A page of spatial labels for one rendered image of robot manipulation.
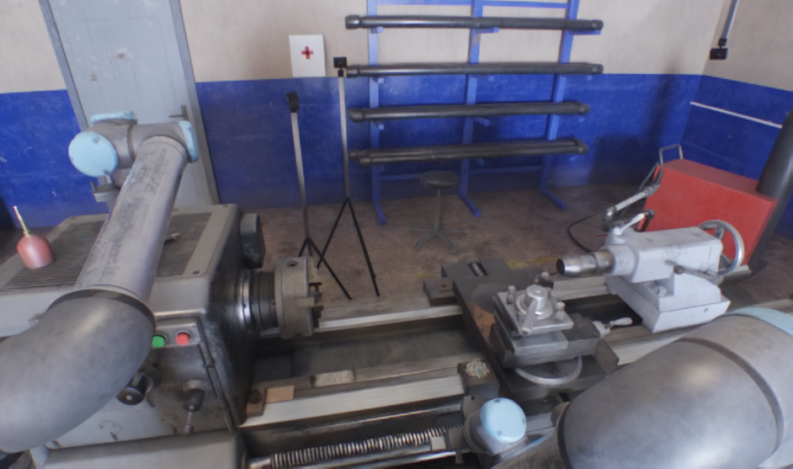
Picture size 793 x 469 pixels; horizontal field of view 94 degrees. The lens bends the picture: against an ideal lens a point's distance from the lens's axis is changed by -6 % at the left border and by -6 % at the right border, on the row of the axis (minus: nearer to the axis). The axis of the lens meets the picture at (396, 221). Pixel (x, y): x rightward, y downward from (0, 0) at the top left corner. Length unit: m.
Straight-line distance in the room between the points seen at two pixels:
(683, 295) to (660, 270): 0.15
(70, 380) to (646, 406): 0.53
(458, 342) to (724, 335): 1.29
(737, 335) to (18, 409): 0.66
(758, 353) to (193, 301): 0.98
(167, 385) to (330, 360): 0.62
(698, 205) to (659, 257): 2.28
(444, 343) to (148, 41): 3.57
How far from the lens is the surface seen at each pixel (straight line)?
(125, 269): 0.59
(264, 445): 1.47
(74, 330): 0.51
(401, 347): 1.63
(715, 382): 0.42
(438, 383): 1.36
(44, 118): 4.84
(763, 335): 0.49
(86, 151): 0.97
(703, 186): 3.88
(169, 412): 1.31
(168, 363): 1.15
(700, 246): 1.80
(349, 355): 1.60
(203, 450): 1.35
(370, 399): 1.33
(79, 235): 1.42
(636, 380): 0.42
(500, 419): 0.94
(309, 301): 1.18
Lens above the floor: 1.89
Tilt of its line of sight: 28 degrees down
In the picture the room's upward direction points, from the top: straight up
